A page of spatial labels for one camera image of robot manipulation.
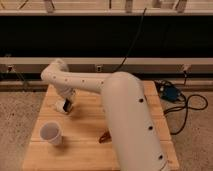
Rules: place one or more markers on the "white paper cup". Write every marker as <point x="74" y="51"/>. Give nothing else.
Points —
<point x="51" y="133"/>

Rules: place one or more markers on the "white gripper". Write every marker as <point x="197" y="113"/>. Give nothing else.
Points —
<point x="67" y="93"/>

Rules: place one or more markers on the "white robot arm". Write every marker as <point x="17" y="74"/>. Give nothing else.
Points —
<point x="134" y="136"/>

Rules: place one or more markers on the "grey metal rail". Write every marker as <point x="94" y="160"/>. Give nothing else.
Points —
<point x="106" y="64"/>

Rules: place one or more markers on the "red sausage toy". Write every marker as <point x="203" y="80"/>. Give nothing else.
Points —
<point x="105" y="137"/>

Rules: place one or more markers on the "white sponge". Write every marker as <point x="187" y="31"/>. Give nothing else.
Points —
<point x="59" y="106"/>

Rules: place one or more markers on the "wooden cutting board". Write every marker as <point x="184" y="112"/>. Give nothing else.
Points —
<point x="81" y="149"/>

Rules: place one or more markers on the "black eraser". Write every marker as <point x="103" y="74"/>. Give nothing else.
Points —
<point x="66" y="104"/>

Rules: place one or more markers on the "blue black power box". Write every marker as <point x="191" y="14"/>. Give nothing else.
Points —
<point x="170" y="93"/>

